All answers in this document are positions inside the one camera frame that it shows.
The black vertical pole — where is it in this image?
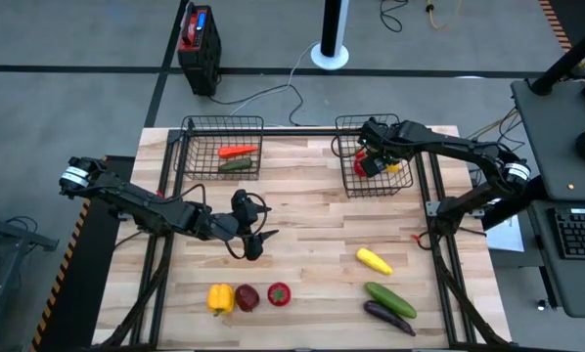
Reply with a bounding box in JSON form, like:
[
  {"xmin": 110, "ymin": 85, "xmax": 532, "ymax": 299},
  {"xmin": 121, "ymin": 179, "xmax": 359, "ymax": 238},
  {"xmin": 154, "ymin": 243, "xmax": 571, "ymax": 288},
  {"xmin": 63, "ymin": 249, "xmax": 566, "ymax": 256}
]
[{"xmin": 530, "ymin": 19, "xmax": 585, "ymax": 97}]

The dark red apple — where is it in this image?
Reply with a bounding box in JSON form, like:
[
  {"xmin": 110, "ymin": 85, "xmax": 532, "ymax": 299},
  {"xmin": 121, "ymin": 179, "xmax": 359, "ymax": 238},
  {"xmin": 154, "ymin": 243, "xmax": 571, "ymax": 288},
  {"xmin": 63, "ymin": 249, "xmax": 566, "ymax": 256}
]
[{"xmin": 234, "ymin": 284, "xmax": 261, "ymax": 313}]

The black hazard striped floor mat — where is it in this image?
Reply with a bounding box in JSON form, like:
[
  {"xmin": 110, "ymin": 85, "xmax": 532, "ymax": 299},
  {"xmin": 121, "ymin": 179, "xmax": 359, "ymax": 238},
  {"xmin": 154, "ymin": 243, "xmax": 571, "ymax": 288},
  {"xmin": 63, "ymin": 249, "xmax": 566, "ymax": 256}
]
[
  {"xmin": 27, "ymin": 154, "xmax": 137, "ymax": 352},
  {"xmin": 539, "ymin": 0, "xmax": 585, "ymax": 53}
]

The dark green cucumber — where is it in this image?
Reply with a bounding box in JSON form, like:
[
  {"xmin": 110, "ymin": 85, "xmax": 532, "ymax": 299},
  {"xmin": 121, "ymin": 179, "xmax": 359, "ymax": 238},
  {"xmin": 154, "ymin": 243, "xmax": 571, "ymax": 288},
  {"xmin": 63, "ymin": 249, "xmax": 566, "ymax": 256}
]
[{"xmin": 217, "ymin": 156, "xmax": 254, "ymax": 173}]

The black wire basket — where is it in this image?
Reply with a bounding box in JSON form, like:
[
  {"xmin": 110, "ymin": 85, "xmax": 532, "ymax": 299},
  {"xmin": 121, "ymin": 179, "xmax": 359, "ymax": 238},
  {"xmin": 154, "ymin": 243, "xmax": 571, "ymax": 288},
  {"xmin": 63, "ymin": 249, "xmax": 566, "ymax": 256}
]
[
  {"xmin": 173, "ymin": 114, "xmax": 265, "ymax": 182},
  {"xmin": 335, "ymin": 113, "xmax": 415, "ymax": 198}
]

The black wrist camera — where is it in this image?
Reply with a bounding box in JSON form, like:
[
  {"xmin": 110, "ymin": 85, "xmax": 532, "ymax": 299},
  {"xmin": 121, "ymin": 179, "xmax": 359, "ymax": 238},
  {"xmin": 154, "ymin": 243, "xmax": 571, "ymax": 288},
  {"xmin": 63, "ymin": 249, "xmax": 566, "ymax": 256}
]
[
  {"xmin": 359, "ymin": 154, "xmax": 387, "ymax": 179},
  {"xmin": 231, "ymin": 189, "xmax": 255, "ymax": 212}
]

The grey desk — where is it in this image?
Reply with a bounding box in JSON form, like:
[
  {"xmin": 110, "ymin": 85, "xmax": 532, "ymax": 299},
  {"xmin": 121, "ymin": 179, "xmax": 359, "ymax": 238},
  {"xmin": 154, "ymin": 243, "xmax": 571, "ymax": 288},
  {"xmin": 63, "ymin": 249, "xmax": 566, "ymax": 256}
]
[{"xmin": 511, "ymin": 77, "xmax": 585, "ymax": 319}]

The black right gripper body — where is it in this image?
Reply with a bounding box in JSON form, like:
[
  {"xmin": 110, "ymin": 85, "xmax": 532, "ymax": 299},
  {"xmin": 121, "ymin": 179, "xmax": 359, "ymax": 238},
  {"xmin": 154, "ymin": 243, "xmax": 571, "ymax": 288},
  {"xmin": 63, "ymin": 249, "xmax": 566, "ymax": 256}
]
[{"xmin": 359, "ymin": 119, "xmax": 409, "ymax": 158}]

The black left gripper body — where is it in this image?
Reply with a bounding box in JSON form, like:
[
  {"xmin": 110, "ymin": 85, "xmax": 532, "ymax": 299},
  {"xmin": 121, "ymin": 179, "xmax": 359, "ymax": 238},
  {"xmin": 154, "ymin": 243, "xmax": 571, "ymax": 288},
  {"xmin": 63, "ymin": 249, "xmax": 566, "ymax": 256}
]
[{"xmin": 193, "ymin": 207, "xmax": 248, "ymax": 245}]

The black metal table frame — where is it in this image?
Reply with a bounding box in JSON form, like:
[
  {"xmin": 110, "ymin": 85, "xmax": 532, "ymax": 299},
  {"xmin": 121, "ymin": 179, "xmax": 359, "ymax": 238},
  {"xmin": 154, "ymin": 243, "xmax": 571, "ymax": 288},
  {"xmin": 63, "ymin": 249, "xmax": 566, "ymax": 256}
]
[{"xmin": 94, "ymin": 125, "xmax": 512, "ymax": 351}]

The red tomato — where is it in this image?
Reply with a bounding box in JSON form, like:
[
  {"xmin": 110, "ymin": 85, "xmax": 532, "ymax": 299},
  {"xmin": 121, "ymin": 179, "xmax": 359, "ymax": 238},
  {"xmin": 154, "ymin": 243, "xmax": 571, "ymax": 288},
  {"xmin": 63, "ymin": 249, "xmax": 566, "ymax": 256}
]
[{"xmin": 353, "ymin": 150, "xmax": 370, "ymax": 178}]

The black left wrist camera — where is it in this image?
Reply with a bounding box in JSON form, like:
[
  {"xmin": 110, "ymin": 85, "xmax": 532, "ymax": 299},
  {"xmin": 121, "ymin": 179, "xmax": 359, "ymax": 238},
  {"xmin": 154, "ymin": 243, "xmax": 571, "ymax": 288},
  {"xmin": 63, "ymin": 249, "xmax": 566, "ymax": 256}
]
[{"xmin": 231, "ymin": 189, "xmax": 255, "ymax": 212}]

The white black pillar stand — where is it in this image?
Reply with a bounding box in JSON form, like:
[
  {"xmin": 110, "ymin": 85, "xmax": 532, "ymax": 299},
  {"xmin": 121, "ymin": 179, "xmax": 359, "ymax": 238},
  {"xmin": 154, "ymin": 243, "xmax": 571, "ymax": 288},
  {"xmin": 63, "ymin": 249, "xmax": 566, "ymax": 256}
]
[{"xmin": 310, "ymin": 0, "xmax": 350, "ymax": 70}]

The black keyboard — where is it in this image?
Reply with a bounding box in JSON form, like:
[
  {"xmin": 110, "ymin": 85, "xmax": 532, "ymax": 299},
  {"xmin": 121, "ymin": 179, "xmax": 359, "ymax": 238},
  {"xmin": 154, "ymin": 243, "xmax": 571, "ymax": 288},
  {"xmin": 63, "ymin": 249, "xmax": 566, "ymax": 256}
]
[{"xmin": 549, "ymin": 207, "xmax": 585, "ymax": 261}]

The black floor cable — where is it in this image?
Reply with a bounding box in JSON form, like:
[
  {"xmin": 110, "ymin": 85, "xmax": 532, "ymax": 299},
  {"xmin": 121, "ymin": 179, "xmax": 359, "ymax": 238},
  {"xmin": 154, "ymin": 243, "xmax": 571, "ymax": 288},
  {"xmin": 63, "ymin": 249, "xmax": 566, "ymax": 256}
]
[{"xmin": 208, "ymin": 82, "xmax": 306, "ymax": 127}]

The black diagonal strut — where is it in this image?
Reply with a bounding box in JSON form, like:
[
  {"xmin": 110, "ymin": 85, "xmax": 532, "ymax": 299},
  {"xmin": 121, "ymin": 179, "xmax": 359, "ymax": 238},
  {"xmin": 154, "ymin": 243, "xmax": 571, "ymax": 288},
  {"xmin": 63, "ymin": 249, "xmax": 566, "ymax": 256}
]
[{"xmin": 481, "ymin": 175, "xmax": 551, "ymax": 231}]

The yellow corn cob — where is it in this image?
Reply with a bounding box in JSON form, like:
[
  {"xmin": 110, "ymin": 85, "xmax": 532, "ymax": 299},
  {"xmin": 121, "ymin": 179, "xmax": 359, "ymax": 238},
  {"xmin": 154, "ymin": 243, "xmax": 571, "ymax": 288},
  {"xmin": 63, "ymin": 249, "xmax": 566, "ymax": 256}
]
[{"xmin": 355, "ymin": 246, "xmax": 394, "ymax": 278}]

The purple eggplant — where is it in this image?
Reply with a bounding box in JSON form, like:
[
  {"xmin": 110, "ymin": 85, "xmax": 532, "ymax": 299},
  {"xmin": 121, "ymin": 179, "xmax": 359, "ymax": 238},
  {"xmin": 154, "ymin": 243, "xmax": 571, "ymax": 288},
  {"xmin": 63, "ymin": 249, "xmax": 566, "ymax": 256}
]
[{"xmin": 363, "ymin": 299, "xmax": 417, "ymax": 337}]

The yellow bell pepper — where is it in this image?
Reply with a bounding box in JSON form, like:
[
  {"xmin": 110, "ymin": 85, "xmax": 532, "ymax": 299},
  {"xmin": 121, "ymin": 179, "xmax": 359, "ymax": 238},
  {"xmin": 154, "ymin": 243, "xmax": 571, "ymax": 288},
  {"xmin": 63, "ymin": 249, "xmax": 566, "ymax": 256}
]
[{"xmin": 206, "ymin": 284, "xmax": 236, "ymax": 317}]

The black looped cable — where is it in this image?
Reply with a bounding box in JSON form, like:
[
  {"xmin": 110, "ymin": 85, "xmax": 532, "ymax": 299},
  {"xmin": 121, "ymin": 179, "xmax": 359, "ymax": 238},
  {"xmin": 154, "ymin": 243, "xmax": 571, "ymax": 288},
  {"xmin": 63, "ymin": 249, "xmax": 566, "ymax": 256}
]
[{"xmin": 379, "ymin": 0, "xmax": 410, "ymax": 33}]

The red black battery box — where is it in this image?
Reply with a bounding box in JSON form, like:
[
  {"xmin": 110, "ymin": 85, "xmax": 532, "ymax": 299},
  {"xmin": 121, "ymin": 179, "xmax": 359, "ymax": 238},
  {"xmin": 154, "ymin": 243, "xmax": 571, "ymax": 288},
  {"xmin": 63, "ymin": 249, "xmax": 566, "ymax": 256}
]
[{"xmin": 177, "ymin": 2, "xmax": 223, "ymax": 97}]

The grey metal stand base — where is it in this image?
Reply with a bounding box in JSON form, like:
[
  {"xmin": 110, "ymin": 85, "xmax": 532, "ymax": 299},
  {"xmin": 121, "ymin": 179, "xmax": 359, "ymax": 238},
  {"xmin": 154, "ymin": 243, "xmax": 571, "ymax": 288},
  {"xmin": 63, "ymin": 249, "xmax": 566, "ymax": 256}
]
[{"xmin": 0, "ymin": 198, "xmax": 60, "ymax": 338}]

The orange carrot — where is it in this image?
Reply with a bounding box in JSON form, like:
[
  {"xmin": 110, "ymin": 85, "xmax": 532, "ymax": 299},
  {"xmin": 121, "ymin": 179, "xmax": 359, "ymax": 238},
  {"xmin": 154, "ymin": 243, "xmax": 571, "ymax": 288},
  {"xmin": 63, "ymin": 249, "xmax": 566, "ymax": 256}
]
[{"xmin": 217, "ymin": 145, "xmax": 260, "ymax": 159}]

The white floor cable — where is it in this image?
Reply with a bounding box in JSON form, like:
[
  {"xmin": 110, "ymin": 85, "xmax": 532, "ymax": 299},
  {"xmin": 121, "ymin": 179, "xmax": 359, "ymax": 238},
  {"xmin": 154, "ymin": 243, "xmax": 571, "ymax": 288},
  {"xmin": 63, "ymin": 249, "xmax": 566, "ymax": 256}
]
[{"xmin": 230, "ymin": 41, "xmax": 319, "ymax": 118}]

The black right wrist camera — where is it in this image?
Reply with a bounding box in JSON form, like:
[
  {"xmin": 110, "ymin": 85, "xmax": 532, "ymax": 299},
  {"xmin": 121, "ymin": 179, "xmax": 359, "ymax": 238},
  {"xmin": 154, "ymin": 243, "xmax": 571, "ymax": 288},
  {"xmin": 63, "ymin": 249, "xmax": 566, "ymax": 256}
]
[{"xmin": 359, "ymin": 154, "xmax": 387, "ymax": 179}]

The yellow black cable bundle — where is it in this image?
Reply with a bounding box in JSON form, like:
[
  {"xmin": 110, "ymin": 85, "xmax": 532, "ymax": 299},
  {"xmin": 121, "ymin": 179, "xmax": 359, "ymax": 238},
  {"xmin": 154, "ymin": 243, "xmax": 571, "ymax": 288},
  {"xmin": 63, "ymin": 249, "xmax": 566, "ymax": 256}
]
[{"xmin": 461, "ymin": 107, "xmax": 519, "ymax": 144}]

